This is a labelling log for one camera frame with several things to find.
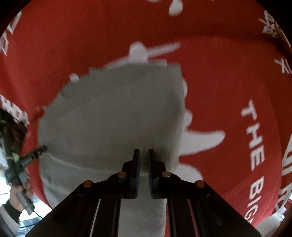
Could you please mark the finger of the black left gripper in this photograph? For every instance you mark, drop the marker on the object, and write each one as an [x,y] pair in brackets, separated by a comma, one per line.
[32,156]

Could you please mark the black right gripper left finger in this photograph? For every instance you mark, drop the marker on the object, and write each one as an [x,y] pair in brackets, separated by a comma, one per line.
[121,185]

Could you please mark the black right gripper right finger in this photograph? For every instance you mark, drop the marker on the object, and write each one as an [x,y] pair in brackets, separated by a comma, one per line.
[166,185]

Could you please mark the grey small garment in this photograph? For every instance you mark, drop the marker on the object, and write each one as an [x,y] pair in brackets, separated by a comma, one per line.
[94,126]

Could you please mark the red printed bed cover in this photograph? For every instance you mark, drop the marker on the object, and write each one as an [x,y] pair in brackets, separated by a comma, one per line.
[235,60]

